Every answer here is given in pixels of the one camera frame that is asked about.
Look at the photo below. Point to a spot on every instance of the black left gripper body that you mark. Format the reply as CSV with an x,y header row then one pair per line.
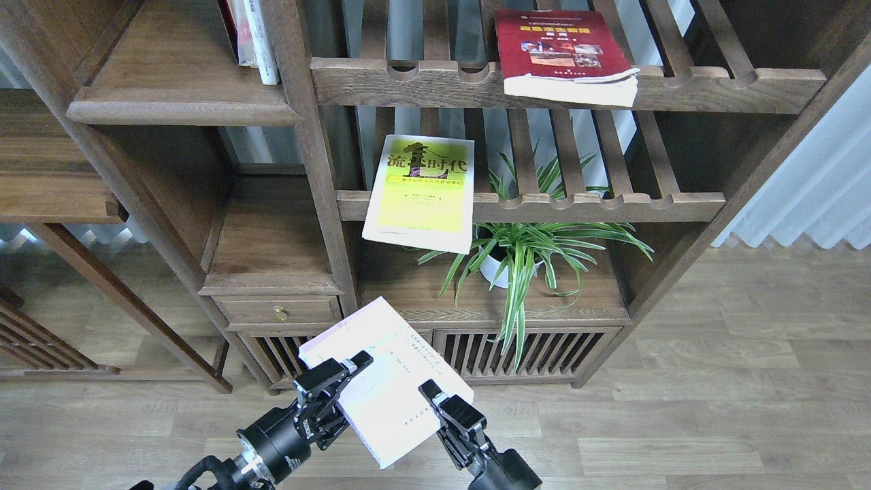
x,y
279,442

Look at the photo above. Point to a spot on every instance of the green spider plant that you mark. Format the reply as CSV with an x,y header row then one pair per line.
x,y
563,248

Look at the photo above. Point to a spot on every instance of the upright white book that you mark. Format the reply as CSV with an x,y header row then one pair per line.
x,y
249,39

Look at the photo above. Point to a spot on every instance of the wooden side furniture left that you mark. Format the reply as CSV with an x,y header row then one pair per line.
x,y
47,184

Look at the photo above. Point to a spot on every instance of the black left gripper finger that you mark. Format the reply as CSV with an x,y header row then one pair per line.
x,y
320,386

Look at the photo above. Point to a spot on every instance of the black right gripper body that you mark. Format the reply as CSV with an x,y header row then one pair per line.
x,y
501,470

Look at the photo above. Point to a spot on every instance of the brass drawer knob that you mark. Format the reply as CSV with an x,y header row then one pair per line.
x,y
280,313

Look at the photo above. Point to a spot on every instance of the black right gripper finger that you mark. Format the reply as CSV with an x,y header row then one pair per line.
x,y
452,410
466,447

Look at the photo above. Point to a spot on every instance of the white pleated curtain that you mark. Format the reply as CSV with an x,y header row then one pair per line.
x,y
822,190

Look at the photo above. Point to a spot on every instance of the dark wooden bookshelf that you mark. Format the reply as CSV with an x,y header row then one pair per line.
x,y
255,195

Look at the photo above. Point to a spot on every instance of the white lavender book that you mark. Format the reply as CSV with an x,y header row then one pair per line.
x,y
383,404

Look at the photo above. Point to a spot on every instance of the upright dark red book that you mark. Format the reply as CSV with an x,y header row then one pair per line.
x,y
227,13

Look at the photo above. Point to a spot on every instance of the white plant pot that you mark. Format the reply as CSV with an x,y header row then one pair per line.
x,y
491,263

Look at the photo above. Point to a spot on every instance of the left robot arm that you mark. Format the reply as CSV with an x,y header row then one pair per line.
x,y
225,471

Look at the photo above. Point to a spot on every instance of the red paperback book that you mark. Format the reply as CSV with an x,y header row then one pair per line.
x,y
563,55

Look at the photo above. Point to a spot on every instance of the yellow green book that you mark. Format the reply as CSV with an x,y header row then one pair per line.
x,y
422,195

